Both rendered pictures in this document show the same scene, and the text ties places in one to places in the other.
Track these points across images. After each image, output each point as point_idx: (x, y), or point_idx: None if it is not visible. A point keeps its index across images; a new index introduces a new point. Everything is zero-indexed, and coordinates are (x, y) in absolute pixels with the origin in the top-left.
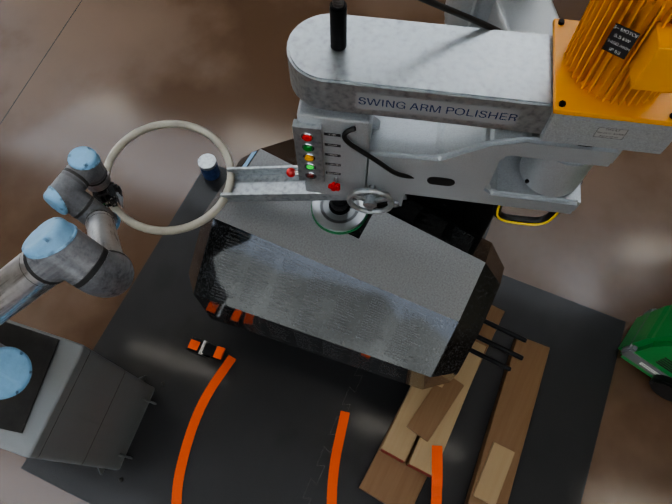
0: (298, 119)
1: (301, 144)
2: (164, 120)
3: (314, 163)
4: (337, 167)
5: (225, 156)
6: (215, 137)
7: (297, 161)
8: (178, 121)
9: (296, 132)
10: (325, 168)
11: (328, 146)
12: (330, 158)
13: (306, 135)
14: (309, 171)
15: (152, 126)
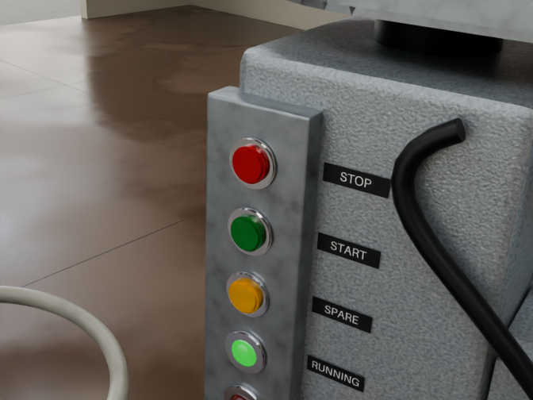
0: (241, 80)
1: (228, 211)
2: (44, 292)
3: (262, 336)
4: (350, 397)
5: (111, 395)
6: (117, 353)
7: (206, 313)
8: (68, 301)
9: (217, 132)
10: (304, 392)
11: (331, 258)
12: (330, 335)
13: (249, 146)
14: (240, 381)
15: (13, 292)
